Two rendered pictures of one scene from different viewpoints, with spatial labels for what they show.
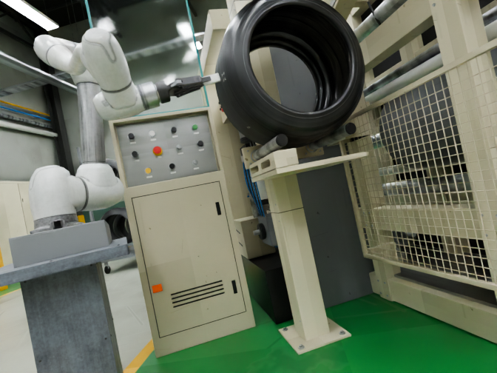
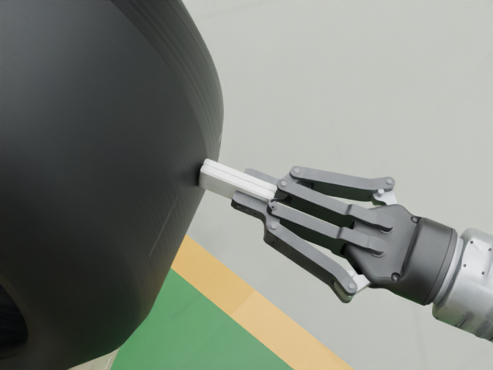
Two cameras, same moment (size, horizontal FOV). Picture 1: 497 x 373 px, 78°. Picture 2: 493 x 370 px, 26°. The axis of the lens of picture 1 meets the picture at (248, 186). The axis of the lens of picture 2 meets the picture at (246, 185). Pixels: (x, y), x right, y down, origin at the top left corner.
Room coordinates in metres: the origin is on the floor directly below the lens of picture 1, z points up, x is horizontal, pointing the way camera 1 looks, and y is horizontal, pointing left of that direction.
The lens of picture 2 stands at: (1.56, 0.35, 2.02)
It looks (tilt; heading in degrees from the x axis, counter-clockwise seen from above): 59 degrees down; 214
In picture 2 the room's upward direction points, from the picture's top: straight up
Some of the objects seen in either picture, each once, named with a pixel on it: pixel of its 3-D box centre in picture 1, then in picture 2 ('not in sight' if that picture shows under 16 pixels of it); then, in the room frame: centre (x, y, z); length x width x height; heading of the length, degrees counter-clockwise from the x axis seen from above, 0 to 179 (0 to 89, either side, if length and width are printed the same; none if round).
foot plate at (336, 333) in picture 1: (312, 331); not in sight; (1.53, -0.16, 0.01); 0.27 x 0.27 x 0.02; 14
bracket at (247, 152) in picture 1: (284, 151); not in sight; (1.46, -0.20, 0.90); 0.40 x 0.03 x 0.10; 104
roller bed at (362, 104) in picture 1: (342, 112); not in sight; (1.59, -0.56, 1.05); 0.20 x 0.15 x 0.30; 14
